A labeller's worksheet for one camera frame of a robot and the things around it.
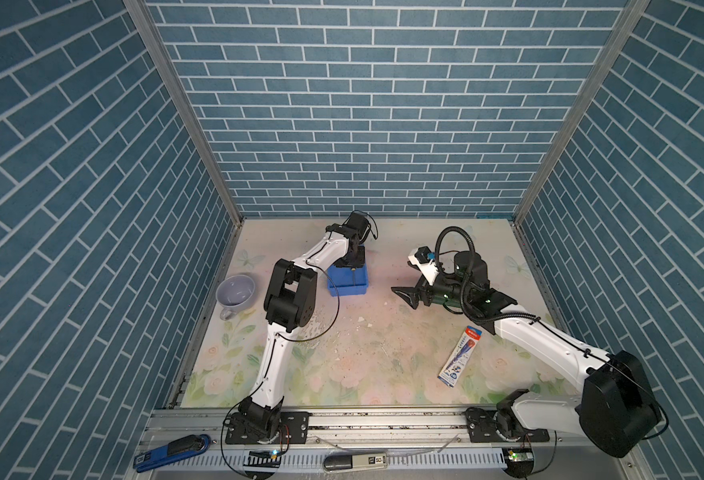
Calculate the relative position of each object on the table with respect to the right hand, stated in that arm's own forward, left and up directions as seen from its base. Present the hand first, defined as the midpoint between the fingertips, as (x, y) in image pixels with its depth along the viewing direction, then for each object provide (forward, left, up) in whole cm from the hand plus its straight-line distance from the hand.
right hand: (405, 276), depth 79 cm
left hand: (+17, +14, -17) cm, 28 cm away
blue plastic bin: (+10, +18, -19) cm, 28 cm away
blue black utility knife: (-41, +50, -16) cm, 67 cm away
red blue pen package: (-13, -17, -20) cm, 29 cm away
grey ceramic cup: (+1, +54, -18) cm, 57 cm away
